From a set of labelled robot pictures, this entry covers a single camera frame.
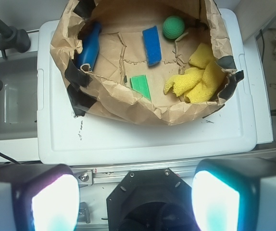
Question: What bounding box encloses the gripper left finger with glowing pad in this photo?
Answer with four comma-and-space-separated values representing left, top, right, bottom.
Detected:
0, 164, 80, 231

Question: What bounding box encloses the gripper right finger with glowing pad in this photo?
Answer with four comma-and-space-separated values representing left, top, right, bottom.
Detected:
191, 158, 276, 231

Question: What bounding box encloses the green foam block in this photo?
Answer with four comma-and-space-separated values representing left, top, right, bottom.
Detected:
130, 75, 151, 100

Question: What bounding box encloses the blue sponge block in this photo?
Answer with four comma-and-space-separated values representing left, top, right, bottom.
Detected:
142, 26, 162, 66

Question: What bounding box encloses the white plastic lid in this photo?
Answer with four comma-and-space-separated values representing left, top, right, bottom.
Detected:
37, 8, 258, 166

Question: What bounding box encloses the white toy sink basin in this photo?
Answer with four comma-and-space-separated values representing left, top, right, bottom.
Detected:
0, 32, 39, 162

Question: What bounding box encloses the yellow microfiber cloth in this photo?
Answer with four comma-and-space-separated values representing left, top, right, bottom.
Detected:
163, 43, 226, 103

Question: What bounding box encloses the brown paper bag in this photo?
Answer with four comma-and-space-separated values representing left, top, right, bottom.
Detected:
50, 0, 244, 126

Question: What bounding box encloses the blue plastic bottle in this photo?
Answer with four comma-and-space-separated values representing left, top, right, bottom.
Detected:
75, 22, 101, 71

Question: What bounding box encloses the green textured ball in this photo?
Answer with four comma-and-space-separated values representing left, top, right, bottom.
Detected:
163, 15, 185, 39

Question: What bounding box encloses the aluminium frame rail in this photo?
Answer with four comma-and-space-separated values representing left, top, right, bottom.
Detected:
71, 148, 276, 187

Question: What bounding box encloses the black octagonal mount plate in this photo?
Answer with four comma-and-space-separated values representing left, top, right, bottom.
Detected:
106, 168, 199, 231

